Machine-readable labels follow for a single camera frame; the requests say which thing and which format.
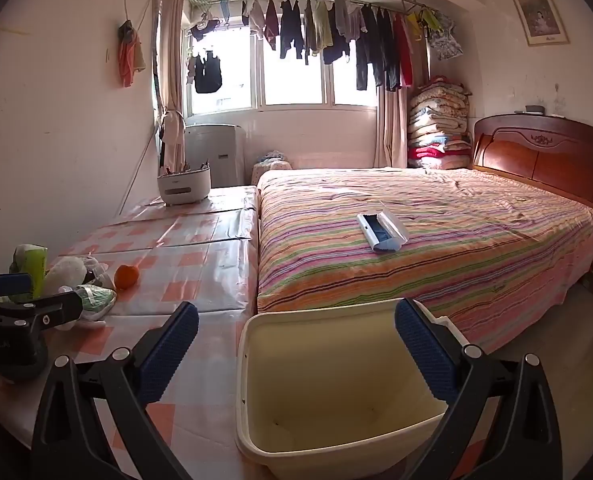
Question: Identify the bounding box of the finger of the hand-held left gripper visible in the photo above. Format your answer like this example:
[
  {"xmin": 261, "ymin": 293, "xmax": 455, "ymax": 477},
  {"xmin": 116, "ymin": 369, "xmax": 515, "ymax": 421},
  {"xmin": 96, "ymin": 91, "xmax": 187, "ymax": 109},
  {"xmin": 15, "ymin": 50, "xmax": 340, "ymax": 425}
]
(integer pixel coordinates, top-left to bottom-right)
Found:
[
  {"xmin": 0, "ymin": 292, "xmax": 84, "ymax": 332},
  {"xmin": 0, "ymin": 272, "xmax": 33, "ymax": 303}
]

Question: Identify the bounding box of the cream plastic bin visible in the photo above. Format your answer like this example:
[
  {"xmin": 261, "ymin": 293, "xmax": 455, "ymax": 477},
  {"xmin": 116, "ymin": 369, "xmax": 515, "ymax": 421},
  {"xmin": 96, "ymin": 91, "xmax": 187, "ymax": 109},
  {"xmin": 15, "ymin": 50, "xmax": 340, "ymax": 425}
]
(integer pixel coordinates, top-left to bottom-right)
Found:
[{"xmin": 235, "ymin": 300, "xmax": 482, "ymax": 478}]

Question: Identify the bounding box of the window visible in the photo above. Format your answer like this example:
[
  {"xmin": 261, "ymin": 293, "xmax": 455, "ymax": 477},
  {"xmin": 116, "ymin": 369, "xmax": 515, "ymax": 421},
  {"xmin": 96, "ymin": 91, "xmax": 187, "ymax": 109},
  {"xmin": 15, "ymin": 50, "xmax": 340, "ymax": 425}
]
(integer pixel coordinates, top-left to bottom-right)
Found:
[{"xmin": 184, "ymin": 0, "xmax": 382, "ymax": 113}]

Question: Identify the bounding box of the white appliance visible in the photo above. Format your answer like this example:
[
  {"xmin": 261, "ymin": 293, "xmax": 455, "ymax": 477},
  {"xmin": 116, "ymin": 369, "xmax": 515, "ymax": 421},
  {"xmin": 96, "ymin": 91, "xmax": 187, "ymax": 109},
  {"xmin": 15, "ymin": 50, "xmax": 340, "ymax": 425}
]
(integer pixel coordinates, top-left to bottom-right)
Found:
[{"xmin": 184, "ymin": 123, "xmax": 247, "ymax": 188}]

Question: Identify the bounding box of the beige curtain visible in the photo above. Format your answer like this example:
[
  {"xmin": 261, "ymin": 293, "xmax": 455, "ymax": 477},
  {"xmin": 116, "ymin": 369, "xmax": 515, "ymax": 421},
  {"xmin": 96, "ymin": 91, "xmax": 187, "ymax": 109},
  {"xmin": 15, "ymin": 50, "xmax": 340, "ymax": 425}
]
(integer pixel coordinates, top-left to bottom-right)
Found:
[
  {"xmin": 156, "ymin": 0, "xmax": 190, "ymax": 171},
  {"xmin": 377, "ymin": 85, "xmax": 410, "ymax": 168}
]

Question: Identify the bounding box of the white plush toy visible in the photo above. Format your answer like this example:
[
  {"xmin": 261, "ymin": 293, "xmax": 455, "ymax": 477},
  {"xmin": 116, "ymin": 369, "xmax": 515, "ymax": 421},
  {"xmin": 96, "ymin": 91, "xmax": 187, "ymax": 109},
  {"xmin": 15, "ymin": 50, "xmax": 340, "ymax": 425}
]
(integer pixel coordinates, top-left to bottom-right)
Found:
[{"xmin": 41, "ymin": 256, "xmax": 88, "ymax": 297}]

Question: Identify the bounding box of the green tissue packet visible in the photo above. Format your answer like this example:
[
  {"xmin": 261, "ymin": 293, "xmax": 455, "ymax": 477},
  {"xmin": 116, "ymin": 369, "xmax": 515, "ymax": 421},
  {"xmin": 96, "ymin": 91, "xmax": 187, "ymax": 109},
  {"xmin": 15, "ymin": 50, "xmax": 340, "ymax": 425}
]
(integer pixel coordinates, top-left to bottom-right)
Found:
[{"xmin": 9, "ymin": 244, "xmax": 50, "ymax": 301}]

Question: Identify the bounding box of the white desk organizer box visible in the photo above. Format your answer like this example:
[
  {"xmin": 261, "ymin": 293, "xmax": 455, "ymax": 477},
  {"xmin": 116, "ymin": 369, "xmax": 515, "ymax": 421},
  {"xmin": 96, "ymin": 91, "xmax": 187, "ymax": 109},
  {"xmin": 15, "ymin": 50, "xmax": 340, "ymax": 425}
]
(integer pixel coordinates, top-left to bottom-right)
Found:
[{"xmin": 157, "ymin": 160, "xmax": 212, "ymax": 207}]

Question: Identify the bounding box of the orange checked tablecloth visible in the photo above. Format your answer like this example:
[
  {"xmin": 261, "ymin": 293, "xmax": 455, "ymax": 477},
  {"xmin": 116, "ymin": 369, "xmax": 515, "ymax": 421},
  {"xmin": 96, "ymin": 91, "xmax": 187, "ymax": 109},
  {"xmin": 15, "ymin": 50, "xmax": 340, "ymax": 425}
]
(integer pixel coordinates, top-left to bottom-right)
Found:
[{"xmin": 0, "ymin": 185, "xmax": 262, "ymax": 480}]

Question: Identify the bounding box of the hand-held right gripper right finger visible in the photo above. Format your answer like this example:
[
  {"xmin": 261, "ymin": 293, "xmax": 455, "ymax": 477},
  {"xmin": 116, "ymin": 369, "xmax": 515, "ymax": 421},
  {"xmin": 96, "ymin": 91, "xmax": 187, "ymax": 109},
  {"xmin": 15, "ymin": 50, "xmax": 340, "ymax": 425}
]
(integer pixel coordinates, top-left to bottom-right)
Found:
[{"xmin": 394, "ymin": 298, "xmax": 563, "ymax": 480}]

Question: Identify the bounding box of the row of hanging clothes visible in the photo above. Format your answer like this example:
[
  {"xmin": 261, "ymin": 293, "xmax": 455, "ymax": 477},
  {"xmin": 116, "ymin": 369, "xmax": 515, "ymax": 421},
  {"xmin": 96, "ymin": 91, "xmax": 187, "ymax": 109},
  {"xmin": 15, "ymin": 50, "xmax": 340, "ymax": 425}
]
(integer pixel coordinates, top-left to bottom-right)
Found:
[{"xmin": 241, "ymin": 0, "xmax": 465, "ymax": 93}]

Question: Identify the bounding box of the blue white plastic case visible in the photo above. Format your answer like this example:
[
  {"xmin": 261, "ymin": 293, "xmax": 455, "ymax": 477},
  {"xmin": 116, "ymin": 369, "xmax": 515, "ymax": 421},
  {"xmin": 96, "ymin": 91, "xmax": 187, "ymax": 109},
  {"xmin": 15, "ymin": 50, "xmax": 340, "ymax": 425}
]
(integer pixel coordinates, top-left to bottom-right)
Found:
[{"xmin": 357, "ymin": 208, "xmax": 410, "ymax": 253}]

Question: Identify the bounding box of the wooden headboard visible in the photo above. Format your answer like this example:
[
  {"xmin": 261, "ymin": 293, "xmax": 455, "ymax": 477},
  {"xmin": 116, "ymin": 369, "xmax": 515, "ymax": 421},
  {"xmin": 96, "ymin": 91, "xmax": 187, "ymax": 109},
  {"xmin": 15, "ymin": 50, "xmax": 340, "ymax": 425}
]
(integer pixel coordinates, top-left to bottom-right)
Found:
[{"xmin": 471, "ymin": 114, "xmax": 593, "ymax": 221}]

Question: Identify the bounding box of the polka dot fabric bundle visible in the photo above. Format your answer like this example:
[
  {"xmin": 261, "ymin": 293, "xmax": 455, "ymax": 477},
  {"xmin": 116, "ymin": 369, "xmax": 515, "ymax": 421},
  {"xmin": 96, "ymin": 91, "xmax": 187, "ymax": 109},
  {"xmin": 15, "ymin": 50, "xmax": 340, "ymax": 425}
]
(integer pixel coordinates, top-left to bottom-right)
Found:
[{"xmin": 250, "ymin": 150, "xmax": 293, "ymax": 188}]

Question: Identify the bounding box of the green white plastic bag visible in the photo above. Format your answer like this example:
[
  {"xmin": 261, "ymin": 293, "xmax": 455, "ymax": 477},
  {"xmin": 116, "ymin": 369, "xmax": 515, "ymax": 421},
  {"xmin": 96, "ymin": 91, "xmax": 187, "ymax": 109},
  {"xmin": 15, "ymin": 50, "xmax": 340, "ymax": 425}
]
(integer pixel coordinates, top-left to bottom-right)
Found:
[{"xmin": 59, "ymin": 282, "xmax": 118, "ymax": 332}]

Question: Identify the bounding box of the framed wall picture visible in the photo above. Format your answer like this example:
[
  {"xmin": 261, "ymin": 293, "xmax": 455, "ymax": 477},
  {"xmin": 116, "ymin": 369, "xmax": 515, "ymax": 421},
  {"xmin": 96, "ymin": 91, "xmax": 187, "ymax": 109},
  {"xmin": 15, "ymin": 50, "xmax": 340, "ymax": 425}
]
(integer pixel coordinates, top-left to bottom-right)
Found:
[{"xmin": 511, "ymin": 0, "xmax": 570, "ymax": 47}]

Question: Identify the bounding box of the orange cloth on hook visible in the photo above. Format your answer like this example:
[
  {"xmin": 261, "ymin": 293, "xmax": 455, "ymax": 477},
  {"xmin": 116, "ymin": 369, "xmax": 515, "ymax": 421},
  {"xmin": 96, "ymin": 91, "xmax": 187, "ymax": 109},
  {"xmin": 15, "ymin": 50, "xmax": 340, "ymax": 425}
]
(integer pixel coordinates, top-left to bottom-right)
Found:
[{"xmin": 117, "ymin": 20, "xmax": 146, "ymax": 88}]

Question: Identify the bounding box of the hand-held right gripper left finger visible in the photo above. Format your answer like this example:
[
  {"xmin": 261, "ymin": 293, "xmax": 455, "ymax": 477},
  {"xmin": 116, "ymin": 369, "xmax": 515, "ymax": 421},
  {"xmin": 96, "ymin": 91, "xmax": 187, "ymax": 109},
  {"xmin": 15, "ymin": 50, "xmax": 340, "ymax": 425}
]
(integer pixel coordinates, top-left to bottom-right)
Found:
[{"xmin": 30, "ymin": 301, "xmax": 200, "ymax": 480}]

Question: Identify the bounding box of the orange fruit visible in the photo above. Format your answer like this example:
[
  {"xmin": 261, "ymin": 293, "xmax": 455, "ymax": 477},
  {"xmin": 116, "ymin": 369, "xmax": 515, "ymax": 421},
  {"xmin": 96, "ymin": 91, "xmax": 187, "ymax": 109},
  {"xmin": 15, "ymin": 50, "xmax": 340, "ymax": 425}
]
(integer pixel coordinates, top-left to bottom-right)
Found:
[{"xmin": 114, "ymin": 264, "xmax": 140, "ymax": 291}]

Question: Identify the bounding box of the stack of folded quilts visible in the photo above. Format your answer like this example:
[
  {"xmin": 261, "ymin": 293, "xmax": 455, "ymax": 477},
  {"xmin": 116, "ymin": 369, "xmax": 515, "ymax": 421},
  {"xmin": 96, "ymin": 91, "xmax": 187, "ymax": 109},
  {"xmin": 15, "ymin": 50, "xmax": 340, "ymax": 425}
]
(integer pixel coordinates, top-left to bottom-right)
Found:
[{"xmin": 407, "ymin": 76, "xmax": 473, "ymax": 168}]

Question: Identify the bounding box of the bed with striped sheet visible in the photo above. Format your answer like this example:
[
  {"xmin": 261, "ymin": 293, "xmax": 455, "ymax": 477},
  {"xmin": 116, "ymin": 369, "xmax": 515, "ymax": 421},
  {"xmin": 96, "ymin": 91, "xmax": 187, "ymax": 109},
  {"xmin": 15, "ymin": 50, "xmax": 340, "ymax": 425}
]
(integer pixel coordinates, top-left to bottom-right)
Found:
[{"xmin": 256, "ymin": 166, "xmax": 593, "ymax": 356}]

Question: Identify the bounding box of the dark hanging garment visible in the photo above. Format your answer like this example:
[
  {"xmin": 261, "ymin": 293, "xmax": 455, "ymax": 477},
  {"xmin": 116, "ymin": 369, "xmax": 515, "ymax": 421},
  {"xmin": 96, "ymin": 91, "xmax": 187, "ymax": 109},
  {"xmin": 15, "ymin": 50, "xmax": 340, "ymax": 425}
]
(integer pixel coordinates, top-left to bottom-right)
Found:
[{"xmin": 194, "ymin": 50, "xmax": 223, "ymax": 95}]

